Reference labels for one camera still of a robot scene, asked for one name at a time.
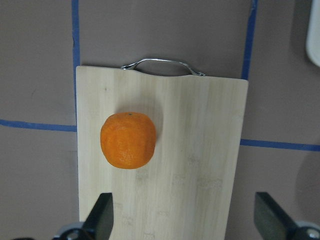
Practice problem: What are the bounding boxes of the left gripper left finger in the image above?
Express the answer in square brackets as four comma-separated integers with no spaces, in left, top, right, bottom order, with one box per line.
[82,193,114,240]

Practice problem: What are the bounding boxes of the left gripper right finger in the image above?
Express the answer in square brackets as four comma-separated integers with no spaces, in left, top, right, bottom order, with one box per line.
[253,192,298,240]

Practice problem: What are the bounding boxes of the orange mandarin fruit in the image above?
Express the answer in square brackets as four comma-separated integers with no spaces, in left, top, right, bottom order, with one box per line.
[100,112,157,169]

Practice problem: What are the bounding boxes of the cream bear-print tray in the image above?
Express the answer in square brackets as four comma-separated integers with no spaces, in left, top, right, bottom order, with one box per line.
[305,0,320,67]

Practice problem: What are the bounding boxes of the bamboo cutting board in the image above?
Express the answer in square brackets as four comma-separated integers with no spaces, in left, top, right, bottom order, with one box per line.
[76,66,249,240]

